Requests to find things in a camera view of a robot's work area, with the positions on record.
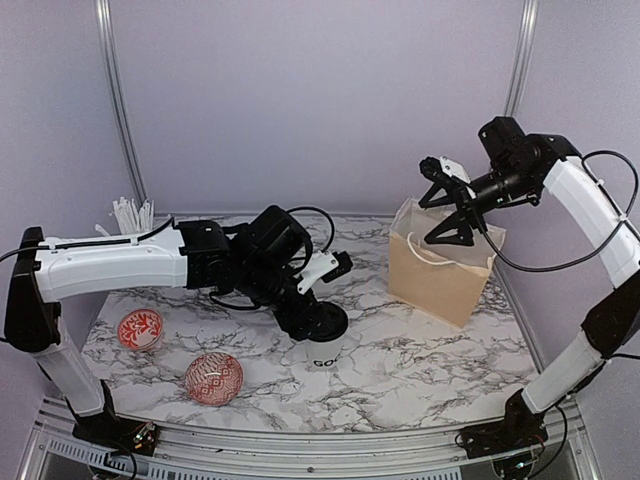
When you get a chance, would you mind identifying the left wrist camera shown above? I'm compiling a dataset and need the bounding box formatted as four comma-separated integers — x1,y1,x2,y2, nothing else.
297,251,353,294

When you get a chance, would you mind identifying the front aluminium rail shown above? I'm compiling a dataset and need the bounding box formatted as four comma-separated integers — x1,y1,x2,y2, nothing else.
16,403,601,479

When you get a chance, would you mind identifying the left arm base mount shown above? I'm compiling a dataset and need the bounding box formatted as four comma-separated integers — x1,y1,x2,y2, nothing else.
72,415,159,456

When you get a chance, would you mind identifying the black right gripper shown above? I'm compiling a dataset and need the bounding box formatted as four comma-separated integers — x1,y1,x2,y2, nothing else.
420,162,537,245

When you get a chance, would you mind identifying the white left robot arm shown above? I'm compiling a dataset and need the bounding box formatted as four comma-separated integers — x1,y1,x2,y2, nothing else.
4,205,347,445

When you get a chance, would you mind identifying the brown paper bag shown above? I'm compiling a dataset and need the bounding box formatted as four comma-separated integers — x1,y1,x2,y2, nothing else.
388,197,497,329

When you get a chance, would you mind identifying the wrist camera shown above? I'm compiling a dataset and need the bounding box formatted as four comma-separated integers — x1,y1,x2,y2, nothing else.
419,156,471,186
297,251,353,294

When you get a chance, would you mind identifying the white paper coffee cup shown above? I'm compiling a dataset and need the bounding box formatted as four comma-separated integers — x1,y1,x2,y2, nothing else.
305,338,344,372

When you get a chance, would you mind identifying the left aluminium frame post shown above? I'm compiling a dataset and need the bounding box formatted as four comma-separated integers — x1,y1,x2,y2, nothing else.
94,0,148,203

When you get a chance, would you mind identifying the aluminium frame post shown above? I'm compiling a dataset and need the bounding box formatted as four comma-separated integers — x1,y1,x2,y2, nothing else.
503,0,540,116
94,0,148,203

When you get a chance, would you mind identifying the red floral pattern bowl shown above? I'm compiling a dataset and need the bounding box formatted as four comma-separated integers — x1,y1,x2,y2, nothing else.
117,309,164,351

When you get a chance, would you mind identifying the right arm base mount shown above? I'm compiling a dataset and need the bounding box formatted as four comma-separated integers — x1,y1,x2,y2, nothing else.
455,419,548,459

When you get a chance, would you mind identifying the right aluminium frame post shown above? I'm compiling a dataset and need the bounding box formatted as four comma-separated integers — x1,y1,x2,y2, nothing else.
503,0,540,116

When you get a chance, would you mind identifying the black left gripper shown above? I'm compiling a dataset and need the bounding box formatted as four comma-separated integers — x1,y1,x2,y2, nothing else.
238,257,336,342

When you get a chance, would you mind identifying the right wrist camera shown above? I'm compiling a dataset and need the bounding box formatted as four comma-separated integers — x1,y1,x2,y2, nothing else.
419,156,471,186

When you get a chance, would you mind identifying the black cup with straws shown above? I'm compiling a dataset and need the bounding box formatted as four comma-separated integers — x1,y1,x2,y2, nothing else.
111,197,155,235

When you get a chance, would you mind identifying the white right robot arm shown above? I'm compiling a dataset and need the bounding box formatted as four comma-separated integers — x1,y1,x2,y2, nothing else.
419,116,639,448

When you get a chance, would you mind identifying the black cup lid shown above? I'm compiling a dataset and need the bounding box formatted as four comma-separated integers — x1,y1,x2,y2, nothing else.
302,301,349,343

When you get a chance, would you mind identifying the red geometric pattern bowl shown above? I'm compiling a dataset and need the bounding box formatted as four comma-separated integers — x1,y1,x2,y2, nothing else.
185,352,244,406

